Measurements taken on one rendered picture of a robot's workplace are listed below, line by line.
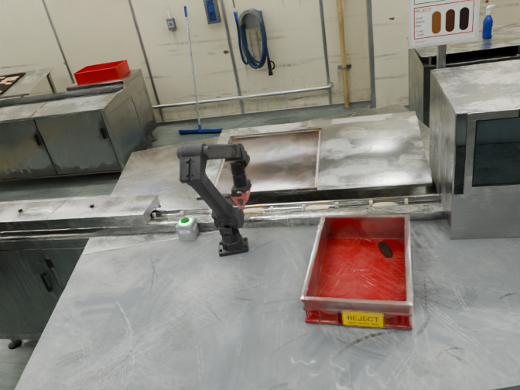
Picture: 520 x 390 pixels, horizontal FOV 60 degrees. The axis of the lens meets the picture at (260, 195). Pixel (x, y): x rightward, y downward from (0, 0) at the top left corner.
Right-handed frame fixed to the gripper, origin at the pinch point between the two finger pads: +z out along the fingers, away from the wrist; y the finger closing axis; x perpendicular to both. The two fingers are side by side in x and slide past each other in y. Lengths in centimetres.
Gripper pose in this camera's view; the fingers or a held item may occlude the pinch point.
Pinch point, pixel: (244, 203)
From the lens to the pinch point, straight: 194.6
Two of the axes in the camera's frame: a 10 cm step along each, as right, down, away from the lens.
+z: 1.5, 8.9, 4.3
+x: 9.7, -0.5, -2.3
